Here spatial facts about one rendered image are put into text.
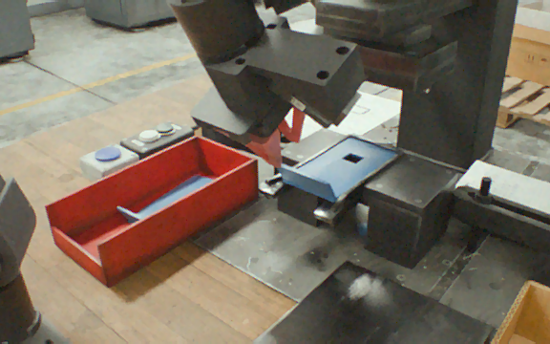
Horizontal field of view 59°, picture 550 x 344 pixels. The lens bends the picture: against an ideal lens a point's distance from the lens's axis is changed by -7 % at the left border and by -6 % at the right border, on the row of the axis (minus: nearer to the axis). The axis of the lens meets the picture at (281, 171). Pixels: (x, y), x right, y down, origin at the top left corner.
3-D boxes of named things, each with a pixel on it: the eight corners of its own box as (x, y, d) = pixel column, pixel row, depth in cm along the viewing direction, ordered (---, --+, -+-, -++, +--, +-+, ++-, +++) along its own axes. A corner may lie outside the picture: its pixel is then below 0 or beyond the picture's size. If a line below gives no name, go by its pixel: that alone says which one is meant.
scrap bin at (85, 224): (54, 245, 61) (43, 204, 58) (200, 170, 78) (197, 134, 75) (108, 289, 54) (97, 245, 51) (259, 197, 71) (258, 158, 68)
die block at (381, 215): (276, 209, 68) (276, 160, 65) (321, 181, 75) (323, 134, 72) (412, 270, 57) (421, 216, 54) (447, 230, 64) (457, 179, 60)
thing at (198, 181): (119, 226, 64) (116, 206, 62) (198, 176, 75) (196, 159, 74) (158, 246, 61) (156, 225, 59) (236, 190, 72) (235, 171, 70)
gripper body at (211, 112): (318, 65, 45) (295, -3, 39) (250, 150, 41) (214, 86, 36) (263, 51, 48) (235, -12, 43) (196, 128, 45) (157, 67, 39)
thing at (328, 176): (274, 185, 57) (274, 162, 56) (349, 139, 68) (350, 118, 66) (326, 207, 53) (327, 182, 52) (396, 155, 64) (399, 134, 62)
